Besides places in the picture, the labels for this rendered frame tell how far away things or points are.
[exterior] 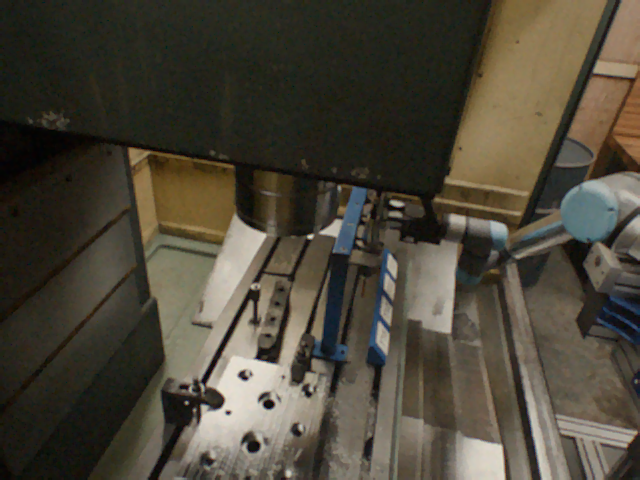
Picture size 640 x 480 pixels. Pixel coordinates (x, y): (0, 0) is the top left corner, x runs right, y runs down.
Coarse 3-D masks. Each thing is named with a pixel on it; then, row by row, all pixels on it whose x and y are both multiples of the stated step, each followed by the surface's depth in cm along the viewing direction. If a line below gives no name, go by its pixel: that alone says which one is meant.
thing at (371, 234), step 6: (378, 216) 103; (366, 222) 103; (372, 222) 102; (378, 222) 103; (366, 228) 104; (372, 228) 103; (378, 228) 104; (366, 234) 104; (372, 234) 104; (378, 234) 104; (366, 240) 105; (372, 240) 104; (378, 240) 105; (372, 246) 105
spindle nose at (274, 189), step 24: (240, 168) 62; (240, 192) 64; (264, 192) 61; (288, 192) 61; (312, 192) 62; (336, 192) 65; (240, 216) 67; (264, 216) 63; (288, 216) 63; (312, 216) 64
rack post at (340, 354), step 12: (336, 264) 104; (348, 264) 104; (336, 276) 105; (336, 288) 107; (336, 300) 109; (336, 312) 111; (324, 324) 114; (336, 324) 113; (324, 336) 116; (336, 336) 116; (324, 348) 119; (336, 348) 121; (336, 360) 118
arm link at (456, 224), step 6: (450, 216) 123; (456, 216) 123; (462, 216) 124; (450, 222) 122; (456, 222) 122; (462, 222) 122; (450, 228) 122; (456, 228) 121; (462, 228) 121; (450, 234) 122; (456, 234) 122; (462, 234) 121; (444, 240) 125; (450, 240) 124; (456, 240) 123
